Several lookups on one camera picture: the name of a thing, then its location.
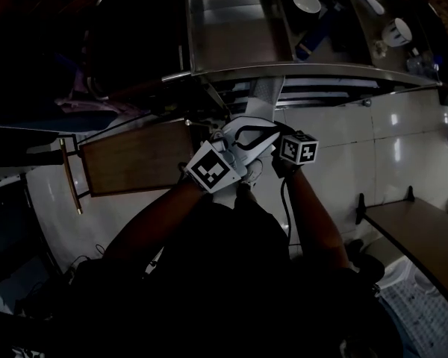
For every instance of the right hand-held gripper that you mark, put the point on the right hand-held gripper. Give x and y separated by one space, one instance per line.
298 148

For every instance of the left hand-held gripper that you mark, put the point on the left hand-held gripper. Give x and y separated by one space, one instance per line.
213 171

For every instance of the grey patterned slipper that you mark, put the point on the grey patterned slipper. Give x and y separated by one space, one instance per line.
266 92

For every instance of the stainless steel cart shelf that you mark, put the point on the stainless steel cart shelf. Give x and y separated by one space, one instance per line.
242 28

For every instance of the person's left forearm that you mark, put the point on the person's left forearm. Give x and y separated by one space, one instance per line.
153 222

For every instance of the person's right forearm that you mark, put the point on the person's right forearm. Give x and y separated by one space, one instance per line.
315 215

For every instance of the person's white shoe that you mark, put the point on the person's white shoe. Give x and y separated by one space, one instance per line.
254 170

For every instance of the brown wooden stool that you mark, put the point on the brown wooden stool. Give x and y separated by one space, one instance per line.
134 159

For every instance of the blue box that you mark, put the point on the blue box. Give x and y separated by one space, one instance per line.
313 37

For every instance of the person's black clothing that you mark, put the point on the person's black clothing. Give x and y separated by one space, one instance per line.
224 285

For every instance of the purple cloth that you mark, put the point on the purple cloth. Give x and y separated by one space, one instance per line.
93 99

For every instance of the white bowl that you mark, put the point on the white bowl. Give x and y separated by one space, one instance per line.
307 1

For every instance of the clear plastic bottle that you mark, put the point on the clear plastic bottle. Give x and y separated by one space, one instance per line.
422 63

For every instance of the wooden bench with black brackets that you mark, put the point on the wooden bench with black brackets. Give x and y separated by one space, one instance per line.
422 233

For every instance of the white mug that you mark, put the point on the white mug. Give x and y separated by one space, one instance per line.
395 32

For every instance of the white plastic basket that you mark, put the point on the white plastic basket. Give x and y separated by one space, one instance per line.
422 315

